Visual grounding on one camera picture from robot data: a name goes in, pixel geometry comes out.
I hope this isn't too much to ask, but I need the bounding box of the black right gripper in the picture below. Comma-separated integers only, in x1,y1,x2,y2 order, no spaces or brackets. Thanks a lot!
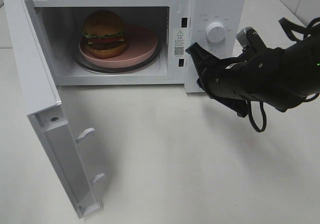
186,42,248,117

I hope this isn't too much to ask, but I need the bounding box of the pink round plate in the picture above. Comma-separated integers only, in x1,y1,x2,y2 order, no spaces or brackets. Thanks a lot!
78,24,159,69

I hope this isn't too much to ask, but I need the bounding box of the burger with yellow bun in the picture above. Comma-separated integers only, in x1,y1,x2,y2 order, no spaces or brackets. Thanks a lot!
82,10,128,59

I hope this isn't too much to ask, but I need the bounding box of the white microwave door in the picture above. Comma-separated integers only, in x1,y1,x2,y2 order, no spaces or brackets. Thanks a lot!
4,0,105,218

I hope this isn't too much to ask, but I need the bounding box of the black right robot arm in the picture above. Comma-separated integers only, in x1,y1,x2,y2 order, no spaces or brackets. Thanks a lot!
186,18,320,117

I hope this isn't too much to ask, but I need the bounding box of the white upper dial knob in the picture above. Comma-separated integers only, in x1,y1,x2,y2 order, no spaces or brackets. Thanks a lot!
205,20,227,43

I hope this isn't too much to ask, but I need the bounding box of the white warning label sticker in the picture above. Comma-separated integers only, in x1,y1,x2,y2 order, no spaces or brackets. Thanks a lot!
172,28,187,58

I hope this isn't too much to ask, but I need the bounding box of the white microwave oven body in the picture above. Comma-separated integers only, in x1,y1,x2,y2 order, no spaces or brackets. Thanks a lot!
32,0,244,93

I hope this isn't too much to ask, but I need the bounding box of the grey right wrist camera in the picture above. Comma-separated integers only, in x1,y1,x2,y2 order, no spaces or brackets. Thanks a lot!
236,26,267,52

